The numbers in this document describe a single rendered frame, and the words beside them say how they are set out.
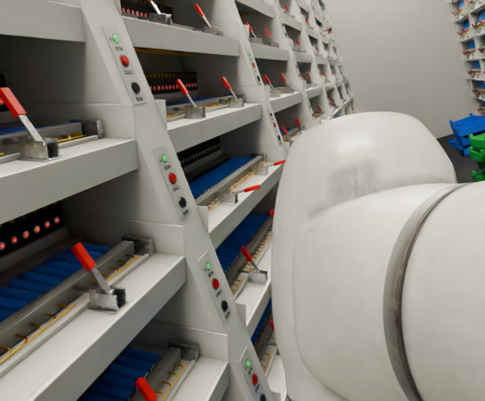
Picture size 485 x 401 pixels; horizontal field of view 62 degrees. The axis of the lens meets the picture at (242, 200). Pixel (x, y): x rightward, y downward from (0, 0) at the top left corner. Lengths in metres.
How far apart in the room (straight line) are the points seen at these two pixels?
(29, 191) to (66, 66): 0.27
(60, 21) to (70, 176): 0.22
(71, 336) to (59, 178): 0.18
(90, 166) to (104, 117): 0.13
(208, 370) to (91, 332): 0.26
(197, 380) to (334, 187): 0.53
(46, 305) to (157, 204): 0.22
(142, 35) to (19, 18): 0.27
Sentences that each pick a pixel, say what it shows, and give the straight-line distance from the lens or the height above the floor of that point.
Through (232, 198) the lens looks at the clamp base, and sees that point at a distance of 0.88.
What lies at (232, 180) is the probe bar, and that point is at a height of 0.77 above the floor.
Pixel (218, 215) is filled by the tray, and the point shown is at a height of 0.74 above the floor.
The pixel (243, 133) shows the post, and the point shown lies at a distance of 1.30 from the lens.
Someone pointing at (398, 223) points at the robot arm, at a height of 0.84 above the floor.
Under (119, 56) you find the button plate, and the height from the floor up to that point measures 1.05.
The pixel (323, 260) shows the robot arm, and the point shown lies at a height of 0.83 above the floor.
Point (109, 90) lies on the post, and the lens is 0.65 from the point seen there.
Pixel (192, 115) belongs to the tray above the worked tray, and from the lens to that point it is 0.88.
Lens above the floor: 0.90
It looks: 10 degrees down
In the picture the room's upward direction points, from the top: 21 degrees counter-clockwise
